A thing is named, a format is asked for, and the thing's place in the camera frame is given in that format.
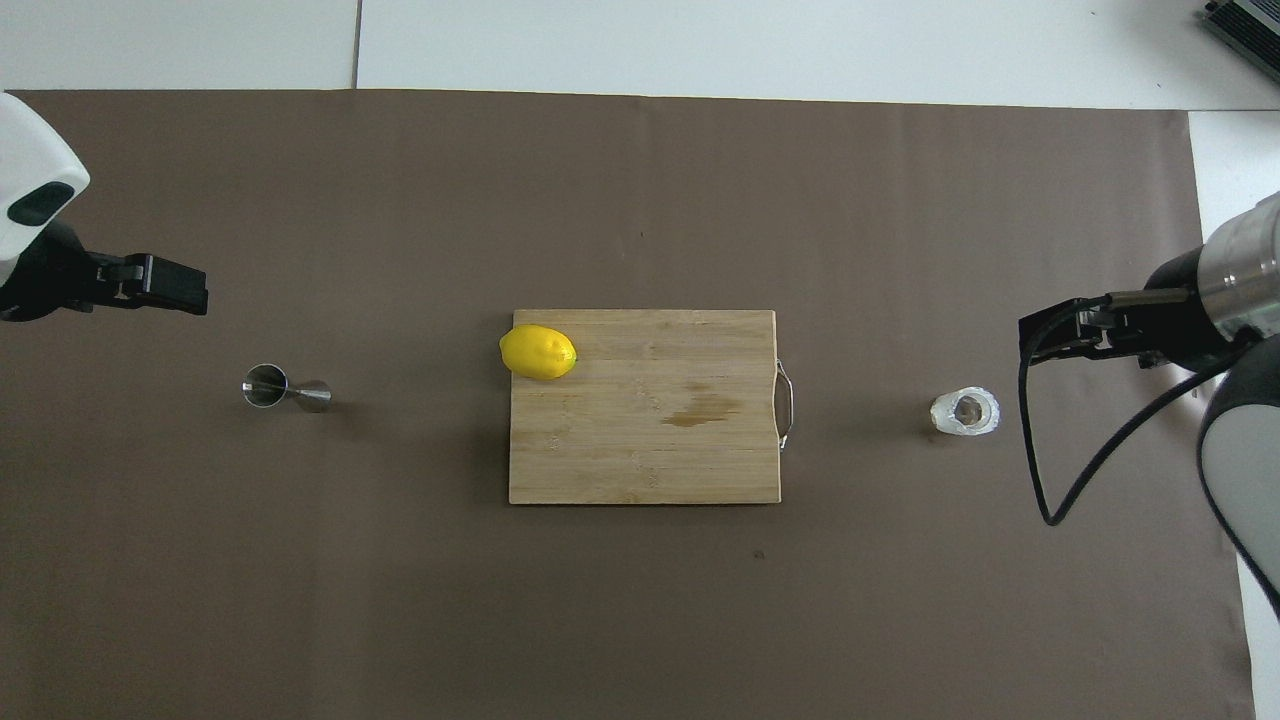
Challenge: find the wooden cutting board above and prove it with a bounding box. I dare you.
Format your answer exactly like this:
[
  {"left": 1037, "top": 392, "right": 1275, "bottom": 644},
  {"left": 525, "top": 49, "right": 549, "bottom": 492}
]
[{"left": 508, "top": 308, "right": 796, "bottom": 506}]

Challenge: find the grey ribbed device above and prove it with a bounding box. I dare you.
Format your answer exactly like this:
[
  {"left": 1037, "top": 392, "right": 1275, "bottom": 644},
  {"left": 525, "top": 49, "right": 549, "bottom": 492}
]
[{"left": 1198, "top": 0, "right": 1280, "bottom": 61}]

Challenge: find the brown table mat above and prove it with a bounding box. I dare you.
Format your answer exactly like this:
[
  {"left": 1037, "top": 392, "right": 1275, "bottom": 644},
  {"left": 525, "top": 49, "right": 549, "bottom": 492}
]
[{"left": 0, "top": 88, "right": 1257, "bottom": 720}]

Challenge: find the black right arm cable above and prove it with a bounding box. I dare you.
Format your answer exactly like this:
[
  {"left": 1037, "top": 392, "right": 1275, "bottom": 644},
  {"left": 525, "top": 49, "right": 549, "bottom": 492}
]
[{"left": 1017, "top": 290, "right": 1261, "bottom": 528}]

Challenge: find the clear textured glass cup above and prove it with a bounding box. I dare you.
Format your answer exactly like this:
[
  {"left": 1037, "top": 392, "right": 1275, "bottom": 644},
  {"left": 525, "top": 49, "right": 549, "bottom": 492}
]
[{"left": 930, "top": 386, "right": 1001, "bottom": 437}]

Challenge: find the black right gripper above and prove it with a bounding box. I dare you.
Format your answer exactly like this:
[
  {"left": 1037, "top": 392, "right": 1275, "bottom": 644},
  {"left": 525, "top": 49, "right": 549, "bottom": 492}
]
[{"left": 1019, "top": 245, "right": 1237, "bottom": 373}]

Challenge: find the steel double jigger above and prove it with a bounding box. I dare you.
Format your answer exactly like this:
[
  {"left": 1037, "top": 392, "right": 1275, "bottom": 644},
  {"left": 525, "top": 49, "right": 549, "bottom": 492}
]
[{"left": 242, "top": 363, "right": 333, "bottom": 414}]

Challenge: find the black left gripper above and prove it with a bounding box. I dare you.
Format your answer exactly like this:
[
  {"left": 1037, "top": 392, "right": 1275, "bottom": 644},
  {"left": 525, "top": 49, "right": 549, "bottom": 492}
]
[{"left": 0, "top": 218, "right": 209, "bottom": 323}]

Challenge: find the yellow lemon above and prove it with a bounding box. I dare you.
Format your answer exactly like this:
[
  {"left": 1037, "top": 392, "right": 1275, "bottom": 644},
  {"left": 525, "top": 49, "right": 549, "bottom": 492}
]
[{"left": 499, "top": 324, "right": 579, "bottom": 381}]

